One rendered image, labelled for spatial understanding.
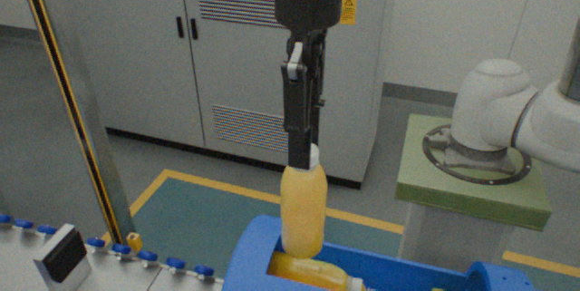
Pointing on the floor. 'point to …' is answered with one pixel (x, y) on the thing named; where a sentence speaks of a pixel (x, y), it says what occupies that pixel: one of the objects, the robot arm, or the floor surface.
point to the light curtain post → (76, 92)
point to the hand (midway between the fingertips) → (304, 137)
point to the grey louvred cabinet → (227, 61)
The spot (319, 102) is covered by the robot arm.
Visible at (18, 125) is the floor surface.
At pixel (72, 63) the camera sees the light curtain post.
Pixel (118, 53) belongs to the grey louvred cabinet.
